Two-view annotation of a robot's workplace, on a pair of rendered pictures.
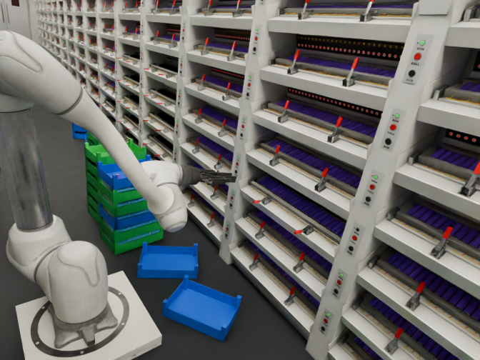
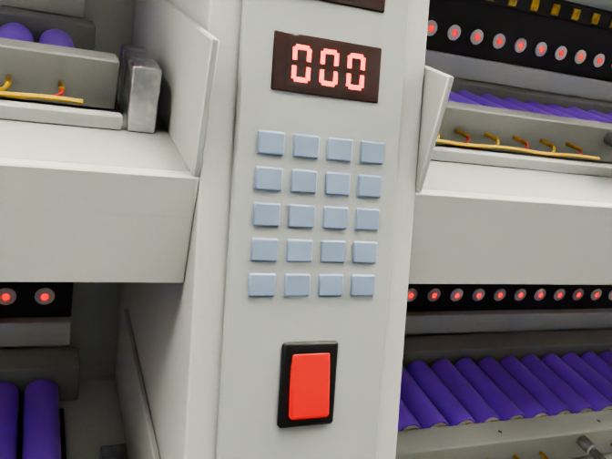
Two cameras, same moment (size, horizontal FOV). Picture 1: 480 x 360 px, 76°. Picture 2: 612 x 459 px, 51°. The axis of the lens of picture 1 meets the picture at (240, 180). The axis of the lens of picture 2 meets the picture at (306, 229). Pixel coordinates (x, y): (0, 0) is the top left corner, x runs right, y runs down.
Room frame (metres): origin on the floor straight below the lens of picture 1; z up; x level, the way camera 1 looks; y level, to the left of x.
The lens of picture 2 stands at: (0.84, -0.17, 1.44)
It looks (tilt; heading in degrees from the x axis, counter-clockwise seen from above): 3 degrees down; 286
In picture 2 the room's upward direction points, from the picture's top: 4 degrees clockwise
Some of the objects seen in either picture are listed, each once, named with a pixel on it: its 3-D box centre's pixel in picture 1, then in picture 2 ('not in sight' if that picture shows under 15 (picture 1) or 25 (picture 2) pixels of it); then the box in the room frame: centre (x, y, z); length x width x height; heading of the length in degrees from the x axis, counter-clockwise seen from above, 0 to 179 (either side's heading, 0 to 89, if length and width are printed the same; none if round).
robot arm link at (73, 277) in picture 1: (77, 276); not in sight; (0.74, 0.46, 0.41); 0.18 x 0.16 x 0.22; 63
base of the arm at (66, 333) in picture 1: (83, 314); not in sight; (0.72, 0.43, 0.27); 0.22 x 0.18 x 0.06; 39
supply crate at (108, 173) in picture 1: (133, 170); not in sight; (1.52, 0.59, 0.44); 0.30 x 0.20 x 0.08; 138
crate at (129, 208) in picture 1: (132, 196); not in sight; (1.52, 0.59, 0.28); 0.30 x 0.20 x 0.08; 138
